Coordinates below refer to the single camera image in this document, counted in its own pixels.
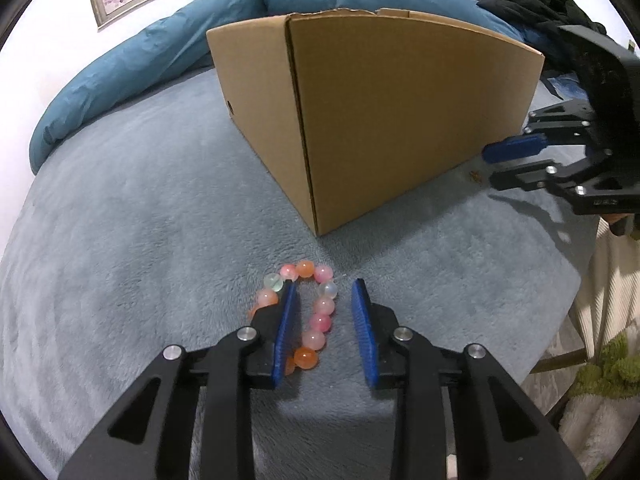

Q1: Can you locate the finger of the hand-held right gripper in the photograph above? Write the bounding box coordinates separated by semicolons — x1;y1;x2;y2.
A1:
482;100;596;165
490;152;618;199

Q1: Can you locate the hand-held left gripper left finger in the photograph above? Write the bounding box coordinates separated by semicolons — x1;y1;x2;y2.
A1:
57;280;301;480

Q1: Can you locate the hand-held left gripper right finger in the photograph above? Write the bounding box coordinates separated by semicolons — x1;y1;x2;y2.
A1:
351;278;586;480

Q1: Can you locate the pink orange bead bracelet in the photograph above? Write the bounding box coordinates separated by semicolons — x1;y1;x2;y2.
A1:
248;259;338;376

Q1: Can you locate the brown cardboard box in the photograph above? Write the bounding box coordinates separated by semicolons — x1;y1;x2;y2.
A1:
206;7;546;237

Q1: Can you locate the person's right hand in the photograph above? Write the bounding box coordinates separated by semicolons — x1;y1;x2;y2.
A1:
600;212;635;237

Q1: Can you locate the black jacket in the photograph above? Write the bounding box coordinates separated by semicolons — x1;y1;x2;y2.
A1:
477;0;608;61

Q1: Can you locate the wooden bar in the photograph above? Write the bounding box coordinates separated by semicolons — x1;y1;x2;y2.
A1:
527;345;591;376

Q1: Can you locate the grey fleece bed blanket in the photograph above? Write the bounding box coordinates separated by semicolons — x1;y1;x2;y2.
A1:
0;67;601;480

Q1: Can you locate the green shaggy rug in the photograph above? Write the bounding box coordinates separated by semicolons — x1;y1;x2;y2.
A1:
570;332;640;401

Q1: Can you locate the blue duvet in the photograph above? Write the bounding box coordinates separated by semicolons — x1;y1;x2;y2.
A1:
28;0;526;176

